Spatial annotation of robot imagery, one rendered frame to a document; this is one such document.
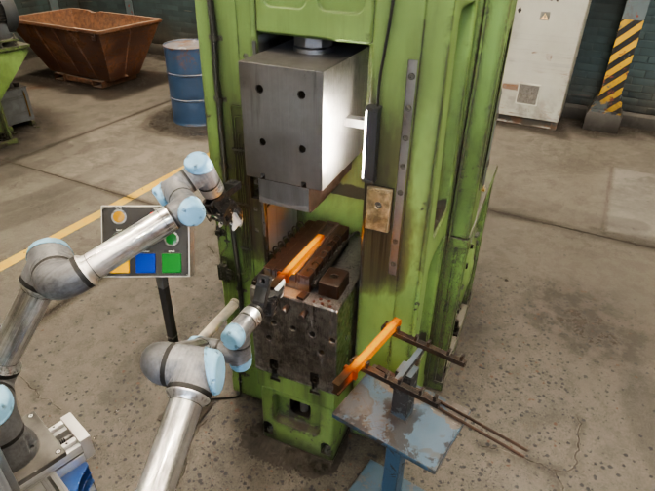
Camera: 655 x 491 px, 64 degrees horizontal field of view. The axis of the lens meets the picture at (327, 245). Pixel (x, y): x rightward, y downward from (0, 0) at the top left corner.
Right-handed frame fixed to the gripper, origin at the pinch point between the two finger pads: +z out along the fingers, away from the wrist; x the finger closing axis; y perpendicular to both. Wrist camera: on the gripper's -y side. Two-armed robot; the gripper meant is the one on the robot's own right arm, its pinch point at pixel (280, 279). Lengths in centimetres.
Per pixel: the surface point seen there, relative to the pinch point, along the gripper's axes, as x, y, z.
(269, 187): -7.7, -32.1, 8.3
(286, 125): 0, -56, 8
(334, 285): 18.1, 3.9, 9.4
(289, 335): 1.7, 29.5, 3.5
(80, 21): -628, 22, 525
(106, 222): -70, -13, -10
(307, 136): 7, -53, 8
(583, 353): 128, 100, 133
